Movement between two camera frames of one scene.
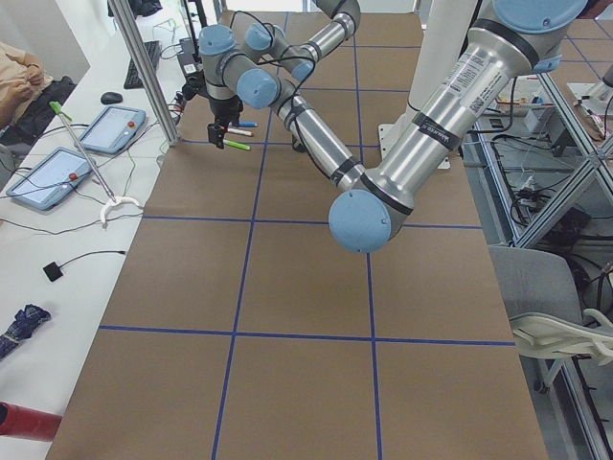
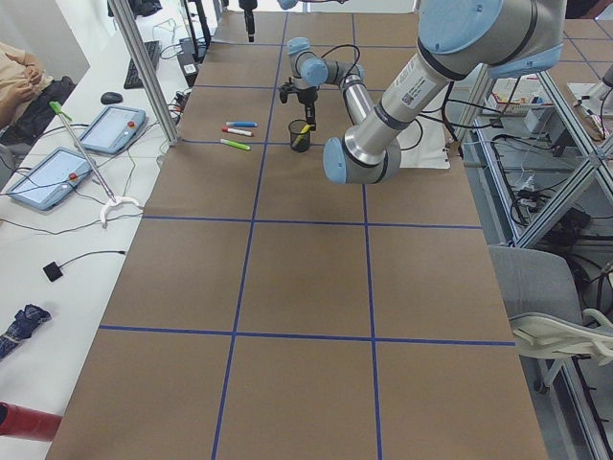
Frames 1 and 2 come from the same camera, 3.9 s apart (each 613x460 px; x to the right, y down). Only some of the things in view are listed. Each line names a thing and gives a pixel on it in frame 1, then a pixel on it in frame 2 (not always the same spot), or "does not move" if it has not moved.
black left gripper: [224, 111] → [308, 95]
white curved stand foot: [112, 203] does not move
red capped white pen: [237, 131] does not move
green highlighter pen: [236, 145] does not move
